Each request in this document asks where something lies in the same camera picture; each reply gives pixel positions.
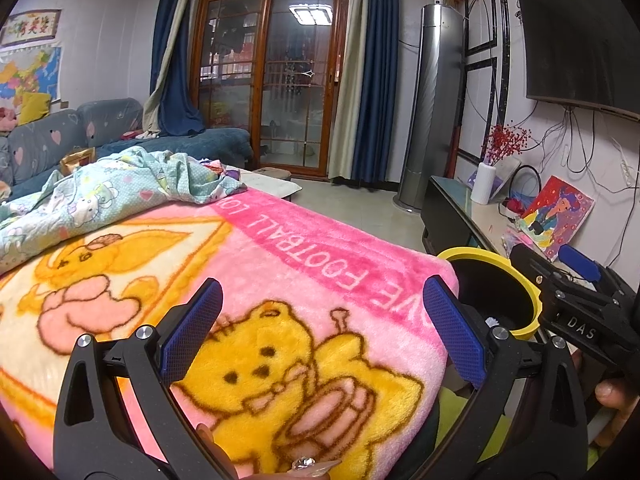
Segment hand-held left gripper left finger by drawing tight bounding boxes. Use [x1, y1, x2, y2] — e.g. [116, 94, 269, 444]
[52, 277, 236, 480]

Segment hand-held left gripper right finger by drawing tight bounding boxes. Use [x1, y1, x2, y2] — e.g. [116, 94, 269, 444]
[410, 275, 591, 480]

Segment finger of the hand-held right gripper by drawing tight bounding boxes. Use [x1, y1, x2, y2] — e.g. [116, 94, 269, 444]
[557, 245, 637, 302]
[510, 242, 577, 307]

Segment black bin with yellow rim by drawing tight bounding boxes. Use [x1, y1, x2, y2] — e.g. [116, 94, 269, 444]
[437, 246, 544, 343]

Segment person's right hand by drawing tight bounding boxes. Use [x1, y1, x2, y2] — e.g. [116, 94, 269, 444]
[575, 355, 640, 450]

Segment person's left hand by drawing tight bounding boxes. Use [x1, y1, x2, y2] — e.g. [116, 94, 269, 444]
[194, 422, 346, 480]

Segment colourful bead box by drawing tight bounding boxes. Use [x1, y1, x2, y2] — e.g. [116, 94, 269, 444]
[502, 227, 532, 257]

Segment colourful portrait painting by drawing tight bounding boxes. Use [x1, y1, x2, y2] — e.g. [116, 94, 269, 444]
[520, 176, 596, 262]

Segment yellow green cloth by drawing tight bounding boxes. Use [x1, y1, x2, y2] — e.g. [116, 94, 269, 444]
[435, 390, 507, 452]

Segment white board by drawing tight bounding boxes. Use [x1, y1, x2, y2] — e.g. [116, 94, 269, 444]
[492, 157, 521, 202]

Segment white vase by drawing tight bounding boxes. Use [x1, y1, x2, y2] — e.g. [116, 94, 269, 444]
[471, 161, 496, 206]

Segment dark television cabinet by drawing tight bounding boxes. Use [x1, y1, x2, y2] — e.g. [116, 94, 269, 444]
[420, 175, 551, 272]

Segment pink cartoon blanket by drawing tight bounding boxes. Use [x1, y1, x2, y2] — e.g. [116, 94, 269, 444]
[0, 190, 461, 480]

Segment red berry branches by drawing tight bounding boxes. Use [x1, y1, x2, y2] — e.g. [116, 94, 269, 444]
[482, 125, 532, 167]

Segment light blue cartoon quilt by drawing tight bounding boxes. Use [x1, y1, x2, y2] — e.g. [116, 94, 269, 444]
[0, 147, 249, 277]

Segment white coffee table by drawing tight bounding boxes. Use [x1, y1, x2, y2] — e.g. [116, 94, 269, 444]
[240, 172, 304, 202]

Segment silver tower air conditioner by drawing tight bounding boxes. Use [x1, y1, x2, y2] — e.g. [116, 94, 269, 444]
[392, 2, 466, 214]

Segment gold box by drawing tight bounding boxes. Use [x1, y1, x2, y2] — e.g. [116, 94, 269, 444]
[60, 147, 96, 177]

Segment black television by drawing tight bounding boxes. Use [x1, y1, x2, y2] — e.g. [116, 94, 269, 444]
[512, 0, 640, 122]

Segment beige curtain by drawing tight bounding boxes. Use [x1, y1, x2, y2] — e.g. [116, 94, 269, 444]
[327, 0, 371, 182]
[142, 0, 209, 134]

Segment blue grey sofa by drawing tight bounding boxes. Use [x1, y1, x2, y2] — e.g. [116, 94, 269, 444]
[0, 97, 254, 202]

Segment blue curtain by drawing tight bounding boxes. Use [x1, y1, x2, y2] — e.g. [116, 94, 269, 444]
[350, 0, 402, 184]
[150, 0, 207, 137]

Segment wooden sliding glass door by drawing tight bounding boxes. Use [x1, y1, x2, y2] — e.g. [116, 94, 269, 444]
[192, 0, 351, 177]

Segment yellow cushion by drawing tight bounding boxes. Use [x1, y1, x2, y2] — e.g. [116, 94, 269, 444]
[17, 91, 53, 126]

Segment country map poster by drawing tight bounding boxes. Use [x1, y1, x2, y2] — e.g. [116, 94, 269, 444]
[0, 46, 64, 102]

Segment framed embroidery picture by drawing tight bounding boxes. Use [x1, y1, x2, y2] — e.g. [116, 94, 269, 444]
[0, 9, 64, 49]

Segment black hoop basket handle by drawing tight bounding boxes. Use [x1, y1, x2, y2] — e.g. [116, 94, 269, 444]
[507, 165, 542, 212]

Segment wall cables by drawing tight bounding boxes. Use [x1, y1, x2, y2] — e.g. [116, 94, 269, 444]
[542, 104, 640, 197]

